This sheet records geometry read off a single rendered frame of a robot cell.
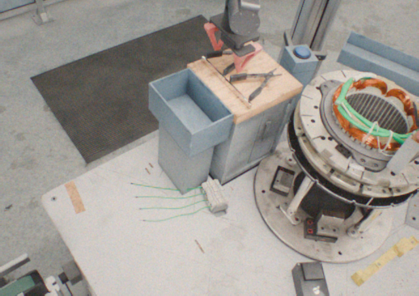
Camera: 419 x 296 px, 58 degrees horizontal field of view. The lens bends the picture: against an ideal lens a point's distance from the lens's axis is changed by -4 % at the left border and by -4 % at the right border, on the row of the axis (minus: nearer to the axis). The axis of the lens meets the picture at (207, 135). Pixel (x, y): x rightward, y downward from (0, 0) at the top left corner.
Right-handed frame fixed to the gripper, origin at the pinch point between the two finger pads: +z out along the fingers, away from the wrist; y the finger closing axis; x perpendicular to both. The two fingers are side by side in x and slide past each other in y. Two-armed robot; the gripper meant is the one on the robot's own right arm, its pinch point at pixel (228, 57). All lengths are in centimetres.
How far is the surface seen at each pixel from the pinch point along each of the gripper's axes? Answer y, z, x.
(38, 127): -98, 111, -33
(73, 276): 0, 71, -51
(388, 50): 15.4, 4.3, 46.4
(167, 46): -120, 113, 64
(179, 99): -2.4, 10.1, -11.2
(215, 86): 4.2, 2.1, -6.6
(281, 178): 23.3, 24.6, 4.3
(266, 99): 13.1, 2.1, 0.8
